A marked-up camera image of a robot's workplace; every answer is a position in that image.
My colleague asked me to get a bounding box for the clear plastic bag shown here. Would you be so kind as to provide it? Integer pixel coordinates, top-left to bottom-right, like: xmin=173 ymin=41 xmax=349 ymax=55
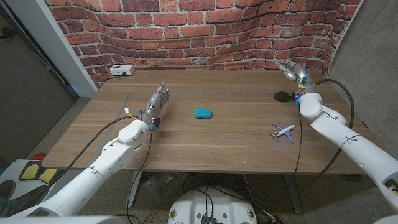
xmin=141 ymin=172 xmax=187 ymax=206

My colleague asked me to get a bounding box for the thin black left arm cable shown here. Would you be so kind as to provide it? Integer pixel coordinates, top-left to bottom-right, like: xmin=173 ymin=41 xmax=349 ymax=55
xmin=114 ymin=129 xmax=154 ymax=223

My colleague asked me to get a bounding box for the white door frame post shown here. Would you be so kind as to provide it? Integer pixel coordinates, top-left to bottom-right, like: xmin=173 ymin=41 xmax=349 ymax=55
xmin=5 ymin=0 xmax=99 ymax=98

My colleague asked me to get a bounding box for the white table leg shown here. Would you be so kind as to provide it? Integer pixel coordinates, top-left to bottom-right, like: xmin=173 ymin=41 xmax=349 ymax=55
xmin=125 ymin=170 xmax=142 ymax=209

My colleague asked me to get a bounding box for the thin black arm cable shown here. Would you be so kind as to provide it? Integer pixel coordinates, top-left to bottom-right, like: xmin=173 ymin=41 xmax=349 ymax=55
xmin=114 ymin=129 xmax=154 ymax=223
xmin=292 ymin=106 xmax=303 ymax=175

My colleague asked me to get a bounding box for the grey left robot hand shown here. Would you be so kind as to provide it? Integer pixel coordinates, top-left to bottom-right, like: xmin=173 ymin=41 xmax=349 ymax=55
xmin=141 ymin=80 xmax=172 ymax=124

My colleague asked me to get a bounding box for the white board with yellow shapes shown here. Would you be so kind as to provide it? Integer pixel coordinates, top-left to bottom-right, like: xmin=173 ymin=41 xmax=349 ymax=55
xmin=0 ymin=159 xmax=62 ymax=200

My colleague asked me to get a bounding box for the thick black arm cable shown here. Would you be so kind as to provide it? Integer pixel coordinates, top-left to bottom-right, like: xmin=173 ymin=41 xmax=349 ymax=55
xmin=34 ymin=114 xmax=141 ymax=200
xmin=217 ymin=78 xmax=356 ymax=203

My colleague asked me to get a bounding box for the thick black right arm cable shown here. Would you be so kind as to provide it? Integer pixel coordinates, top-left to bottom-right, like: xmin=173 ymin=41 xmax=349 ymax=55
xmin=217 ymin=78 xmax=356 ymax=203

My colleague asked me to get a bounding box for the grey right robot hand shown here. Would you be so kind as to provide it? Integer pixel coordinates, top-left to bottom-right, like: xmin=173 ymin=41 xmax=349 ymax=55
xmin=274 ymin=59 xmax=318 ymax=95

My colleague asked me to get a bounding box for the white robot torso base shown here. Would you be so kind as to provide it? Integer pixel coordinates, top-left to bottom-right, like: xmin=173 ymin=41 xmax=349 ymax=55
xmin=167 ymin=185 xmax=258 ymax=224

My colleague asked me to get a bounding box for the black door handle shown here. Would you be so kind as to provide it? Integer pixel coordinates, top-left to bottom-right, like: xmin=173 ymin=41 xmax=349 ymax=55
xmin=0 ymin=27 xmax=17 ymax=40

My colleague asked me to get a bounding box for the black rubber air blower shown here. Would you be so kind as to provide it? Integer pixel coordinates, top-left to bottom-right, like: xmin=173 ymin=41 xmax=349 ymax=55
xmin=273 ymin=91 xmax=297 ymax=103

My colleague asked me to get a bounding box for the teal toy car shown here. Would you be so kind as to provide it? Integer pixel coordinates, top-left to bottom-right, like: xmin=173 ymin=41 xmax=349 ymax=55
xmin=194 ymin=108 xmax=213 ymax=119

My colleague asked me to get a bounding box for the white power strip box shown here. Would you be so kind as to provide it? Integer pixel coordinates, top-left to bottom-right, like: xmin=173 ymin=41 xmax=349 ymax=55
xmin=109 ymin=64 xmax=136 ymax=77

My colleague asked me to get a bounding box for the red brick printed backdrop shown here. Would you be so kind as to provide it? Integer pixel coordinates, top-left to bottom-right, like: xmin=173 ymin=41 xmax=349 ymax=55
xmin=43 ymin=0 xmax=363 ymax=90

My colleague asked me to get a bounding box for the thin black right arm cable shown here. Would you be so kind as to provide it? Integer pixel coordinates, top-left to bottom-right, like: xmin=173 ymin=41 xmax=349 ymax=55
xmin=292 ymin=106 xmax=303 ymax=175

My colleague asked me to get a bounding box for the person leg and shoe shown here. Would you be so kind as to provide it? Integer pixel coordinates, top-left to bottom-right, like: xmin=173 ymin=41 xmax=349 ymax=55
xmin=0 ymin=179 xmax=48 ymax=217

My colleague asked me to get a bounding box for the grey tape outline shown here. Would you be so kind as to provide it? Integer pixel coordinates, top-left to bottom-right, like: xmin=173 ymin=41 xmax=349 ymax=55
xmin=88 ymin=91 xmax=354 ymax=174

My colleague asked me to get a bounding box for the white blue toy airplane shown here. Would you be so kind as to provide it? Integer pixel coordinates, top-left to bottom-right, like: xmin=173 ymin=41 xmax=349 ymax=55
xmin=269 ymin=123 xmax=297 ymax=143

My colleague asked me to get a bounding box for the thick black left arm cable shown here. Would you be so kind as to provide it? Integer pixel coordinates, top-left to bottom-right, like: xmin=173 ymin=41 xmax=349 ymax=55
xmin=34 ymin=114 xmax=141 ymax=200

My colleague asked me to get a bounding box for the grey table leg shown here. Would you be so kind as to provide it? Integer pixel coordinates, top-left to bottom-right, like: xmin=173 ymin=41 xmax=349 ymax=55
xmin=283 ymin=174 xmax=303 ymax=215

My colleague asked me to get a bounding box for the black power strip cable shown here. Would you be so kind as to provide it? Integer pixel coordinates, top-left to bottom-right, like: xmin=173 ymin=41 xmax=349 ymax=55
xmin=105 ymin=72 xmax=127 ymax=82

